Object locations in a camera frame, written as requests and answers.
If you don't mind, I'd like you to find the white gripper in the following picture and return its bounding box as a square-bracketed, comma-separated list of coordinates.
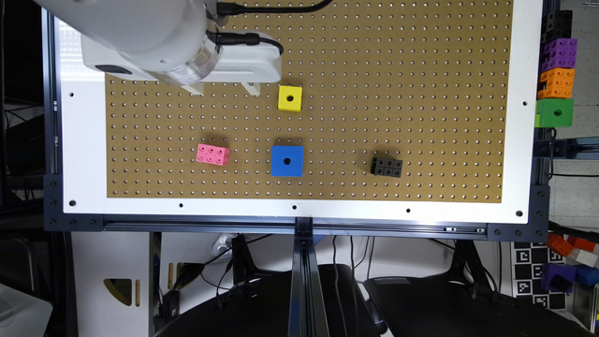
[80, 35, 282, 96]

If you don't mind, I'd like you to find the pink block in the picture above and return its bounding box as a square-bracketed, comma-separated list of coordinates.
[196, 143, 229, 166]

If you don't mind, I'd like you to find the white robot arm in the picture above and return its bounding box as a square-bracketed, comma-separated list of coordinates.
[37, 0, 282, 95]

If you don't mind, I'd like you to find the yellow cube block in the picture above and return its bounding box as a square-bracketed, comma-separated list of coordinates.
[277, 85, 302, 112]

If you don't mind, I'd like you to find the blue cube block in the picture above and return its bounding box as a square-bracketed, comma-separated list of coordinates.
[270, 146, 303, 177]

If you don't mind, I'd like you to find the green cube block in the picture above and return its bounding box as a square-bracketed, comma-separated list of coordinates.
[535, 98, 574, 128]

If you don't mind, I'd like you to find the purple block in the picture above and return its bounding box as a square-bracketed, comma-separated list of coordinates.
[541, 263, 577, 293]
[540, 38, 577, 72]

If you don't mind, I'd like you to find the black block on shelf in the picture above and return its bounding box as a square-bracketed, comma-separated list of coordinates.
[541, 10, 573, 44]

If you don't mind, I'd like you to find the red orange block pile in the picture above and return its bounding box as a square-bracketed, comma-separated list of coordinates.
[546, 233, 598, 267]

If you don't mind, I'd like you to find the purple block lower right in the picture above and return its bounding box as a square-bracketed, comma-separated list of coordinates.
[541, 263, 577, 293]

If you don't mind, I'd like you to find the brown pegboard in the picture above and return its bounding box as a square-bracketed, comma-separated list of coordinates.
[106, 1, 513, 203]

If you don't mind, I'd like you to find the white cabinet panel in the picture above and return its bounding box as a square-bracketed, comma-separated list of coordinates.
[71, 232, 153, 337]

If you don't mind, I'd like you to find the black office chair left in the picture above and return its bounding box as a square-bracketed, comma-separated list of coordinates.
[156, 236, 379, 337]

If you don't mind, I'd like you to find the black office chair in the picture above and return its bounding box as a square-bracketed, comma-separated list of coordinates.
[364, 241, 591, 337]
[156, 236, 379, 337]

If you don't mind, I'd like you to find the black office chair right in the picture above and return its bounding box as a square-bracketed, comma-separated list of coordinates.
[364, 241, 591, 337]

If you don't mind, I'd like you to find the fiducial marker sheet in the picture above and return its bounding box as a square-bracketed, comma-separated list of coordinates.
[510, 242, 567, 310]

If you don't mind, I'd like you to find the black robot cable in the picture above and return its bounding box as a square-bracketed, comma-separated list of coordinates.
[206, 0, 334, 56]

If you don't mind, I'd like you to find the white board frame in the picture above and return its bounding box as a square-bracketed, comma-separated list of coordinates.
[57, 1, 541, 224]

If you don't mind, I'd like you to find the dark aluminium table frame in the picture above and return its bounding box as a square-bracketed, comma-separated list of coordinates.
[43, 1, 549, 336]

